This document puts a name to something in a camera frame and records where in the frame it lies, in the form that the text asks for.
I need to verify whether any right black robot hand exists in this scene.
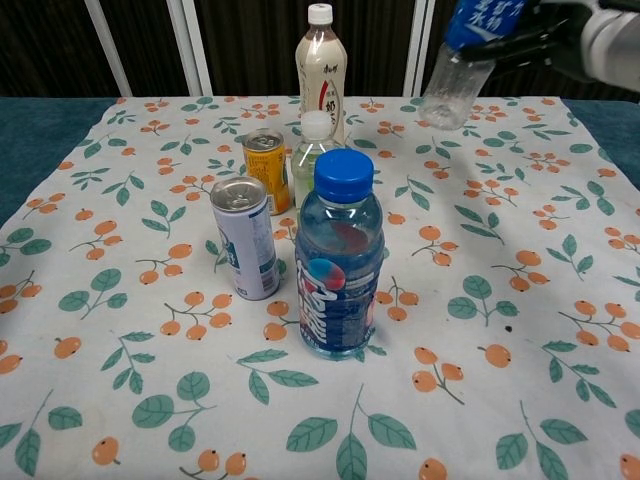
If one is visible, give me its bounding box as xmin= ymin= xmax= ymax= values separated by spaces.
xmin=451 ymin=0 xmax=601 ymax=80

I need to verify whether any floral orange print tablecloth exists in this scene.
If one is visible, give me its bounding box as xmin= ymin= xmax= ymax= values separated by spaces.
xmin=0 ymin=94 xmax=640 ymax=480

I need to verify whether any white blue drink can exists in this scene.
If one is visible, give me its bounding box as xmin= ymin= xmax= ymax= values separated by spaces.
xmin=209 ymin=175 xmax=281 ymax=302

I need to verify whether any blue-label water bottle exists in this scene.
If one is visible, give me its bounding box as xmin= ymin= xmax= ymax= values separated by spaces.
xmin=417 ymin=0 xmax=526 ymax=132

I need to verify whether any orange juice can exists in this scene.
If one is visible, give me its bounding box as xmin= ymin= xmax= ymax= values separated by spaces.
xmin=242 ymin=128 xmax=292 ymax=217

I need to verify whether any clear bottle white cap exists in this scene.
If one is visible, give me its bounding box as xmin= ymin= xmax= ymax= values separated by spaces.
xmin=291 ymin=110 xmax=344 ymax=216

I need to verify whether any white metal frame post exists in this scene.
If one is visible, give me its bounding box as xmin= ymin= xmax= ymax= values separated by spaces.
xmin=401 ymin=0 xmax=436 ymax=98
xmin=166 ymin=0 xmax=214 ymax=97
xmin=83 ymin=0 xmax=133 ymax=98

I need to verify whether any milk tea bottle white cap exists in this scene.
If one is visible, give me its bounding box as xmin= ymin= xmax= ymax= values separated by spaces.
xmin=294 ymin=3 xmax=349 ymax=146

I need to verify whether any blue sports drink bottle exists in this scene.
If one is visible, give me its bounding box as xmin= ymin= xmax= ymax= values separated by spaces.
xmin=293 ymin=149 xmax=390 ymax=363

